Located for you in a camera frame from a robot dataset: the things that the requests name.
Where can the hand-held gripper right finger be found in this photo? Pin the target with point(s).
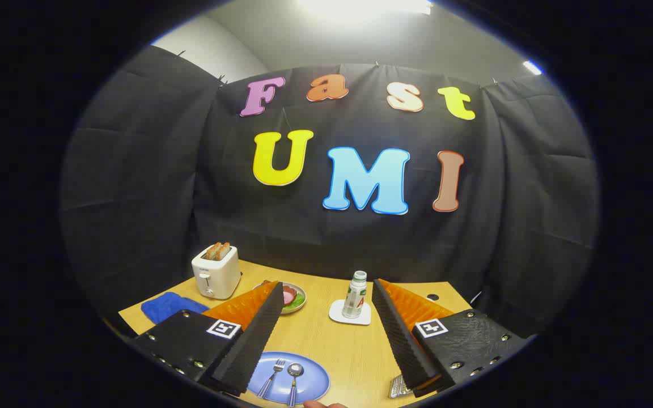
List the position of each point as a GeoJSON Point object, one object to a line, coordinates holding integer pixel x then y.
{"type": "Point", "coordinates": [403, 340]}

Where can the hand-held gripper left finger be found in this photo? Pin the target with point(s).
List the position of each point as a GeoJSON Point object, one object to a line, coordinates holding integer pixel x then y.
{"type": "Point", "coordinates": [253, 345]}

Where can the white square coaster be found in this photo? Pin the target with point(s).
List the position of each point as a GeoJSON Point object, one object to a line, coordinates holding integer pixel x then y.
{"type": "Point", "coordinates": [363, 317]}

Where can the pink ham slice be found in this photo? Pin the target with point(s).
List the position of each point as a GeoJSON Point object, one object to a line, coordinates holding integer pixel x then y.
{"type": "Point", "coordinates": [288, 296]}

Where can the green lettuce leaf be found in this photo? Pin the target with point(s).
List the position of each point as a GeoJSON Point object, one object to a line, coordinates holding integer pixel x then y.
{"type": "Point", "coordinates": [296, 301]}

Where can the grey food plate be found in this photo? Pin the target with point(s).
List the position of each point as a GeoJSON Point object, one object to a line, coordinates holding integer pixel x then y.
{"type": "Point", "coordinates": [300, 305]}

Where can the white green drink bottle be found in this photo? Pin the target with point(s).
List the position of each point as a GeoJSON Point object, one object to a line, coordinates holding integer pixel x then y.
{"type": "Point", "coordinates": [353, 297]}

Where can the blue round plate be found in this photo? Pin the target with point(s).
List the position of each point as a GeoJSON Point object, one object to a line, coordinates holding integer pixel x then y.
{"type": "Point", "coordinates": [312, 377]}

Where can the white toaster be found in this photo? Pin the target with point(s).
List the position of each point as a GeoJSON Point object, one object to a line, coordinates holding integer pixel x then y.
{"type": "Point", "coordinates": [219, 277]}

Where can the blue folded cloth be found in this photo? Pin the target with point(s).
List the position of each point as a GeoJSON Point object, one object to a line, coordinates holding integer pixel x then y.
{"type": "Point", "coordinates": [168, 306]}

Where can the toast slice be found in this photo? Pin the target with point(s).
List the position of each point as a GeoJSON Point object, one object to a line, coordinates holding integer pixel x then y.
{"type": "Point", "coordinates": [224, 250]}
{"type": "Point", "coordinates": [211, 251]}

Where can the small ceiling light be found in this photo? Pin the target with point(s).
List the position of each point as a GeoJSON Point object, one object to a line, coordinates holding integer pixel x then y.
{"type": "Point", "coordinates": [532, 67]}

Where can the large ceiling light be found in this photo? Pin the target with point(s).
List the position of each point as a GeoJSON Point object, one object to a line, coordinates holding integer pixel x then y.
{"type": "Point", "coordinates": [360, 5]}

